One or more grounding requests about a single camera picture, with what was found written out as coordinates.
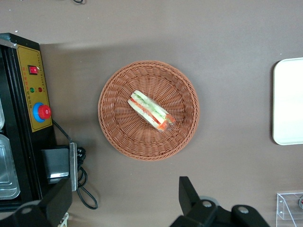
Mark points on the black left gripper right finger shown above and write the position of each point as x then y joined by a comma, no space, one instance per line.
201,215

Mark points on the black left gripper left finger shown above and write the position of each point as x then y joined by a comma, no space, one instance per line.
47,208

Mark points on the sandwich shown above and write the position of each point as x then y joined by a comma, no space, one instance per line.
149,110

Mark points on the round brown wicker basket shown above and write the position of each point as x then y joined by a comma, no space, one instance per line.
123,132

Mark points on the beige plastic tray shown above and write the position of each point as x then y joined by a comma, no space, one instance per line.
288,101

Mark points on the aluminium foil container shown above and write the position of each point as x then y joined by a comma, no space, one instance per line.
7,170
1,113

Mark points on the black sealing machine yellow panel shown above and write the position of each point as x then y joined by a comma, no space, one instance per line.
21,142

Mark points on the clear acrylic bottle rack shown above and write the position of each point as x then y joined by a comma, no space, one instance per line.
287,205

